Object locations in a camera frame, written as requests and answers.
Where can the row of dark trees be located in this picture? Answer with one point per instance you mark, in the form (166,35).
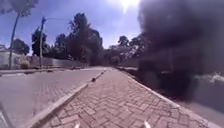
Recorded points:
(83,40)

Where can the red brick path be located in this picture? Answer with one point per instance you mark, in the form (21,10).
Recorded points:
(116,103)

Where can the pale path edge kerb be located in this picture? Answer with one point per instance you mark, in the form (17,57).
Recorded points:
(166,99)

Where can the robot's own part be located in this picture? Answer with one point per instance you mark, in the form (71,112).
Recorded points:
(146,124)
(77,125)

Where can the pale dividing kerb line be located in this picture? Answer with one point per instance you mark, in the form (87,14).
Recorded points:
(53,108)

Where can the utility pole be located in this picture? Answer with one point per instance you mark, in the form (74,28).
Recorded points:
(41,43)

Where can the row of large trees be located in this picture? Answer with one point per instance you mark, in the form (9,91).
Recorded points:
(180,26)

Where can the grey brick road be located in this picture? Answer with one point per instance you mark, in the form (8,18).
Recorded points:
(33,90)

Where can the roadside verge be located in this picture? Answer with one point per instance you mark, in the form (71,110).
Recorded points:
(20,71)

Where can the grey gutter strip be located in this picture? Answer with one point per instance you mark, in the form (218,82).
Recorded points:
(206,113)

